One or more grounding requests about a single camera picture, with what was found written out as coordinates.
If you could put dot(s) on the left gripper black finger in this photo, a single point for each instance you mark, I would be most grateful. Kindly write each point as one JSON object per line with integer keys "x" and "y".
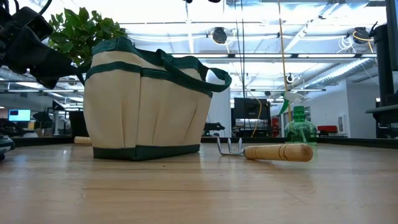
{"x": 59, "y": 81}
{"x": 40, "y": 59}

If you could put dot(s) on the beige green canvas gardening bag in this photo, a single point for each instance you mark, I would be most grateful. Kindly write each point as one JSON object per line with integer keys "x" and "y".
{"x": 140, "y": 109}

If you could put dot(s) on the green spray bottle white trigger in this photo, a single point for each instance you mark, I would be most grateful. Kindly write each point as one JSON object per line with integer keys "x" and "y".
{"x": 300, "y": 130}

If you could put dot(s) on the black plant pot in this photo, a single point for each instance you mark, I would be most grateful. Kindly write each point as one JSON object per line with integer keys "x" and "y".
{"x": 77, "y": 124}

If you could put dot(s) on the green leafy plant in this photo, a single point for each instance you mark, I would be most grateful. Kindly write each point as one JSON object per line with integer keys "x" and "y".
{"x": 81, "y": 31}

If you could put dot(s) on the blue lit computer screen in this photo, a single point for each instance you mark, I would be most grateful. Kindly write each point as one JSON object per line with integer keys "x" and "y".
{"x": 19, "y": 115}

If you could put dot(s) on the small black equipment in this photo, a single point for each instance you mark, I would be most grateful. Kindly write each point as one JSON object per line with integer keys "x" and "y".
{"x": 214, "y": 127}

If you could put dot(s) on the black equipment cart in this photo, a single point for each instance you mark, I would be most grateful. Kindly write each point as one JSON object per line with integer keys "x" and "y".
{"x": 247, "y": 109}

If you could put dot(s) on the red cabinet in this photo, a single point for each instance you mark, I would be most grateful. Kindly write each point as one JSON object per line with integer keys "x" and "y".
{"x": 275, "y": 126}

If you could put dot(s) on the red box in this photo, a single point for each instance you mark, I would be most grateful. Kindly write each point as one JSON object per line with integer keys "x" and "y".
{"x": 327, "y": 129}

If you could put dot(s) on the black desk monitor with stand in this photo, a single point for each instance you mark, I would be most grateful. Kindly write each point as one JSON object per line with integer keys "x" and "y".
{"x": 384, "y": 62}

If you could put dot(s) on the grey desk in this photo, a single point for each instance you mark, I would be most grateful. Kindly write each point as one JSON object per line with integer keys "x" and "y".
{"x": 385, "y": 113}

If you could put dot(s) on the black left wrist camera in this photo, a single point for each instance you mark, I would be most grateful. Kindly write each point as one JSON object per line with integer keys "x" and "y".
{"x": 32, "y": 25}

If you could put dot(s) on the black metal table frame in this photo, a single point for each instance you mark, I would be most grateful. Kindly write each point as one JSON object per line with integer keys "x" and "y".
{"x": 357, "y": 142}

